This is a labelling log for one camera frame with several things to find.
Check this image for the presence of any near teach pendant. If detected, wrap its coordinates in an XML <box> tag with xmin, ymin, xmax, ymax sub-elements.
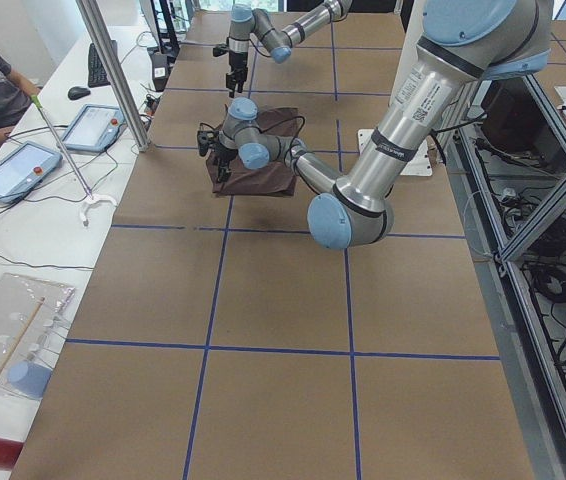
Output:
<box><xmin>0</xmin><ymin>142</ymin><xmax>62</xmax><ymax>204</ymax></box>

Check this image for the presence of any teach pendant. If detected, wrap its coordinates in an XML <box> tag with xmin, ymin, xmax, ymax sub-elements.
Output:
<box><xmin>62</xmin><ymin>104</ymin><xmax>125</xmax><ymax>154</ymax></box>
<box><xmin>0</xmin><ymin>142</ymin><xmax>62</xmax><ymax>204</ymax></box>

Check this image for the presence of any aluminium frame post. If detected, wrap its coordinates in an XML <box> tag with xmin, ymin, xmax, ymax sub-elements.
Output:
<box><xmin>76</xmin><ymin>0</ymin><xmax>150</xmax><ymax>152</ymax></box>

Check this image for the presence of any black keyboard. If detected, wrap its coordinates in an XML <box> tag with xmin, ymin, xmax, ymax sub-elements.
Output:
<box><xmin>87</xmin><ymin>43</ymin><xmax>110</xmax><ymax>88</ymax></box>

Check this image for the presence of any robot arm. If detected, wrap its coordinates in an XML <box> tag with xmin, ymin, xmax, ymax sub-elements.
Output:
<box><xmin>212</xmin><ymin>0</ymin><xmax>352</xmax><ymax>98</ymax></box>
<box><xmin>197</xmin><ymin>0</ymin><xmax>553</xmax><ymax>250</ymax></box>

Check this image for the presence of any black computer mouse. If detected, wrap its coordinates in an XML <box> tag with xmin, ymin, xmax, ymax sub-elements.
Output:
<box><xmin>67</xmin><ymin>86</ymin><xmax>91</xmax><ymax>101</ymax></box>

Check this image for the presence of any wooden rod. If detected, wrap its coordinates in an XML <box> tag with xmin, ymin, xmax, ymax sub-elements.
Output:
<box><xmin>0</xmin><ymin>297</ymin><xmax>45</xmax><ymax>376</ymax></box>

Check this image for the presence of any white plastic hook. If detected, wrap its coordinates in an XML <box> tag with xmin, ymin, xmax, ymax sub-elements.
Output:
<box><xmin>79</xmin><ymin>193</ymin><xmax>118</xmax><ymax>227</ymax></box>

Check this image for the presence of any green handled metal rod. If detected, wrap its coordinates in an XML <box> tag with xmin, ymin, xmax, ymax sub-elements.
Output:
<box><xmin>30</xmin><ymin>94</ymin><xmax>94</xmax><ymax>201</ymax></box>

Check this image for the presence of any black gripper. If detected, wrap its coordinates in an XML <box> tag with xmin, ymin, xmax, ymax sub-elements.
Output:
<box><xmin>197</xmin><ymin>128</ymin><xmax>236</xmax><ymax>183</ymax></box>
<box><xmin>212</xmin><ymin>44</ymin><xmax>248</xmax><ymax>97</ymax></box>

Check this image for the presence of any far teach pendant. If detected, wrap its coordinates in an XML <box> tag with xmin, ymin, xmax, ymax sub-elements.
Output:
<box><xmin>62</xmin><ymin>104</ymin><xmax>125</xmax><ymax>154</ymax></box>

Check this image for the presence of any aluminium frame structure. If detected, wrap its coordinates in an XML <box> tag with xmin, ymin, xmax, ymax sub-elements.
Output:
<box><xmin>438</xmin><ymin>77</ymin><xmax>566</xmax><ymax>479</ymax></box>

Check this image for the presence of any blue plastic container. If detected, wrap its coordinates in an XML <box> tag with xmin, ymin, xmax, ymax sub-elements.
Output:
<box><xmin>7</xmin><ymin>361</ymin><xmax>52</xmax><ymax>399</ymax></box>

